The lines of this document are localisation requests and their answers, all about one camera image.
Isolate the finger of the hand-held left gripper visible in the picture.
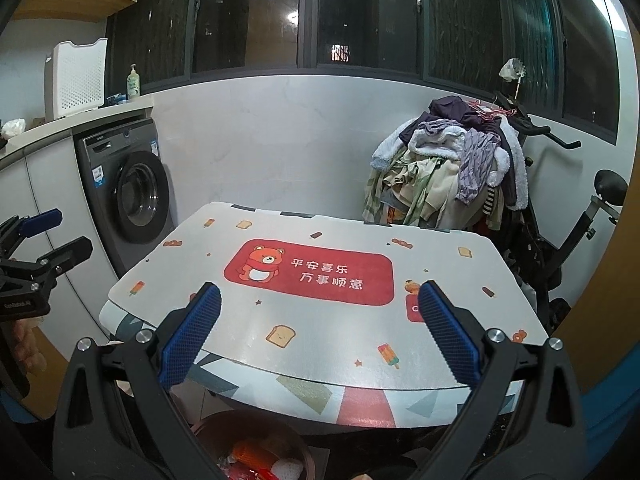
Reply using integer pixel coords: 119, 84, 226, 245
0, 208, 63, 257
35, 236, 94, 279

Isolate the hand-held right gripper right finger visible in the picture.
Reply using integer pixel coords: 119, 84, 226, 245
417, 280, 583, 480

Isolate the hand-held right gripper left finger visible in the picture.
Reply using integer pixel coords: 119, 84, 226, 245
51, 281, 223, 480

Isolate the brown trash bin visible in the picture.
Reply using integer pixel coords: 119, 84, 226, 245
190, 408, 316, 480

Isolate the crushed red noodle cup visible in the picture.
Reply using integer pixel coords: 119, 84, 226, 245
220, 439, 276, 480

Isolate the white paper wrapper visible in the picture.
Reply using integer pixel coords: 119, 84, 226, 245
270, 456, 305, 480

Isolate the person's left hand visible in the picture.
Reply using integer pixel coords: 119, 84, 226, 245
11, 317, 47, 377

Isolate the grey washing machine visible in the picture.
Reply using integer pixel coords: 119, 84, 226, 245
74, 119, 180, 273

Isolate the table mat with bear print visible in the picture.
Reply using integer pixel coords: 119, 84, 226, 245
97, 204, 526, 428

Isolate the white perforated laundry basket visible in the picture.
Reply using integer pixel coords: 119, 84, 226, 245
44, 39, 108, 121

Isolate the black exercise bike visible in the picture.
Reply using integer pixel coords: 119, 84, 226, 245
480, 90, 628, 336

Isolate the wooden door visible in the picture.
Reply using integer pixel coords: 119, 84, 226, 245
550, 195, 640, 376

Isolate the pile of clothes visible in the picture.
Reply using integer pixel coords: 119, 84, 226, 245
362, 95, 531, 233

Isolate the dark window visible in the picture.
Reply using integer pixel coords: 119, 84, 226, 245
107, 0, 621, 146

